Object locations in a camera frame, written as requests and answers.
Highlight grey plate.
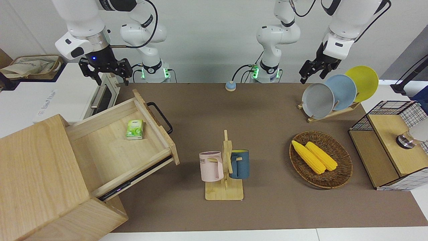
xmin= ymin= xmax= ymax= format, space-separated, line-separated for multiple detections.
xmin=302 ymin=83 xmax=335 ymax=119

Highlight light blue plate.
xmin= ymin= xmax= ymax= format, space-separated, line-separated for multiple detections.
xmin=324 ymin=74 xmax=357 ymax=111

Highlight wooden mug rack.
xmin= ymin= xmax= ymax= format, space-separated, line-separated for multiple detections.
xmin=205 ymin=130 xmax=244 ymax=201

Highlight yellow corn cob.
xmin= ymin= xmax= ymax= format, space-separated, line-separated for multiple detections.
xmin=305 ymin=141 xmax=338 ymax=171
xmin=291 ymin=140 xmax=326 ymax=174

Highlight light wooden cabinet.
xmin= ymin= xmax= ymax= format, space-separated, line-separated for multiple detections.
xmin=0 ymin=114 xmax=129 ymax=241

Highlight white toaster oven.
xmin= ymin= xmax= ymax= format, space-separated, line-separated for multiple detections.
xmin=33 ymin=73 xmax=121 ymax=124

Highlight brown table mat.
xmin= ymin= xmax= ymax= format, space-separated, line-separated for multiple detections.
xmin=110 ymin=83 xmax=428 ymax=233

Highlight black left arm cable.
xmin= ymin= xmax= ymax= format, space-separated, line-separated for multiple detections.
xmin=321 ymin=0 xmax=392 ymax=43

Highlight light wooden drawer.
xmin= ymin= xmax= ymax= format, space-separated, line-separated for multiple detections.
xmin=65 ymin=89 xmax=180 ymax=202

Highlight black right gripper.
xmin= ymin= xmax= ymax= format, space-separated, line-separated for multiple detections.
xmin=79 ymin=45 xmax=133 ymax=87

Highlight blue fabric object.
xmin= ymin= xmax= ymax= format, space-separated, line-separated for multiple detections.
xmin=411 ymin=85 xmax=428 ymax=114

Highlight black metal drawer handle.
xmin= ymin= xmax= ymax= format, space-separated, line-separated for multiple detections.
xmin=146 ymin=102 xmax=174 ymax=135

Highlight wooden plate rack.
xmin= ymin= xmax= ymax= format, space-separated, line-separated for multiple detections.
xmin=298 ymin=100 xmax=361 ymax=123

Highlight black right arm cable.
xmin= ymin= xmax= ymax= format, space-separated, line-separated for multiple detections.
xmin=110 ymin=0 xmax=158 ymax=49

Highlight green tissue pack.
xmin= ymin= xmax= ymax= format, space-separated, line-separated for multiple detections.
xmin=125 ymin=119 xmax=144 ymax=140

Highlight dark blue mug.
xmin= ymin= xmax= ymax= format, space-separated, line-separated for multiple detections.
xmin=229 ymin=149 xmax=250 ymax=179

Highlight brown wicker basket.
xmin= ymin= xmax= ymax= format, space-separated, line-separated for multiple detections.
xmin=289 ymin=131 xmax=353 ymax=189

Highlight pink mug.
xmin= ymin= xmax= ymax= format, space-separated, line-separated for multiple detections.
xmin=199 ymin=151 xmax=224 ymax=182

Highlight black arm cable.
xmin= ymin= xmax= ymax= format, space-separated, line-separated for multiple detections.
xmin=321 ymin=0 xmax=392 ymax=43
xmin=110 ymin=0 xmax=158 ymax=49

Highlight yellow plate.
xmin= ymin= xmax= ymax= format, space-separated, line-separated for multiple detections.
xmin=344 ymin=66 xmax=379 ymax=103

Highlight black wire shelf wooden boards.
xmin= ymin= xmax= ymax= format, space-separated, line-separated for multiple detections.
xmin=348 ymin=100 xmax=428 ymax=191

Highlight white cloth bag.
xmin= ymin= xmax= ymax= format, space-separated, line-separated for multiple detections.
xmin=0 ymin=58 xmax=61 ymax=79

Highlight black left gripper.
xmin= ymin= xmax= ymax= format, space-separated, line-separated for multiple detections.
xmin=300 ymin=42 xmax=341 ymax=84

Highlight brown cardboard tray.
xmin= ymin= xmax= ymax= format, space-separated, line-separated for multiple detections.
xmin=0 ymin=55 xmax=64 ymax=81

